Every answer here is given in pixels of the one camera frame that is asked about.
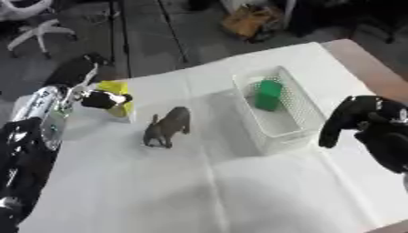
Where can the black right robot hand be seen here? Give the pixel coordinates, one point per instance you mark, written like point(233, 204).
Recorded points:
point(380, 121)

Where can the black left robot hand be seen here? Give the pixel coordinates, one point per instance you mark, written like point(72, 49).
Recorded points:
point(103, 100)

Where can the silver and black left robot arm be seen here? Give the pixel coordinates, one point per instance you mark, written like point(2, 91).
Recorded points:
point(26, 157)

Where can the yellow and white carton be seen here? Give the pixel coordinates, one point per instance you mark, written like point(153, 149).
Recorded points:
point(119, 113)

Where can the black tripod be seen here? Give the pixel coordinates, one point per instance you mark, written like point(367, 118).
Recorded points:
point(126, 36)

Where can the grey toy animal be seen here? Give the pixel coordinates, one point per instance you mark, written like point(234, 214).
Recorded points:
point(169, 124)

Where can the white office chair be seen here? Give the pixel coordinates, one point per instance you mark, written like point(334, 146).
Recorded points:
point(40, 28)

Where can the white perforated plastic basket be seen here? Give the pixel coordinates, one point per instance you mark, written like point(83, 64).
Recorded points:
point(276, 127)

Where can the green rectangular block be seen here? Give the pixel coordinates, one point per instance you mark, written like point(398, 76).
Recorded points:
point(267, 95)

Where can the tan bag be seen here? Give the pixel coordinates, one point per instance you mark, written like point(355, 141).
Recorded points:
point(247, 22)

